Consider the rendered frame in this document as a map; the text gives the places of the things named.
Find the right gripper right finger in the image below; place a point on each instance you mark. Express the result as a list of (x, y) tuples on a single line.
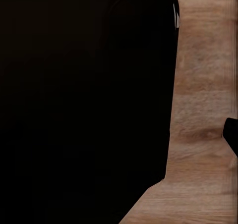
[(230, 133)]

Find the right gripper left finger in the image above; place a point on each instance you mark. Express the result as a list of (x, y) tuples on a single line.
[(11, 135)]

